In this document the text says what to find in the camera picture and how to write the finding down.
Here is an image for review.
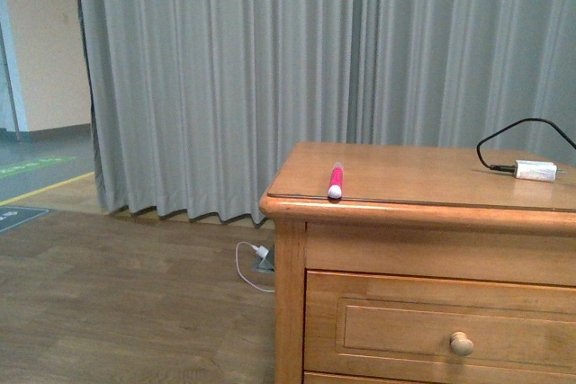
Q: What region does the wooden top drawer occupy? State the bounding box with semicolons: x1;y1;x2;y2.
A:
304;272;575;383

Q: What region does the white floor charger plug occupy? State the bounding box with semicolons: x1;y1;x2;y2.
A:
252;246;269;259

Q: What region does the metal floor socket box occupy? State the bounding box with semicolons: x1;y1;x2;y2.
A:
252;246;275;273

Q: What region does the wooden nightstand cabinet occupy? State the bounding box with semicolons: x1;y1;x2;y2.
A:
260;142;575;383

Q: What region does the white cable on floor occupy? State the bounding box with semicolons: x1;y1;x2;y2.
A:
235;241;275;293

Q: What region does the pink marker with white cap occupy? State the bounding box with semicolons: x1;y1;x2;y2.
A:
328;162;344;200

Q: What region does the black cable on nightstand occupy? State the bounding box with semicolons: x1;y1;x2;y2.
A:
476;117;576;173

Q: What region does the grey pleated curtain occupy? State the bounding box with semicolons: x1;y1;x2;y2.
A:
79;0;575;220

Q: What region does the white charger adapter block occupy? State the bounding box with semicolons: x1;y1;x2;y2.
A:
514;160;558;183

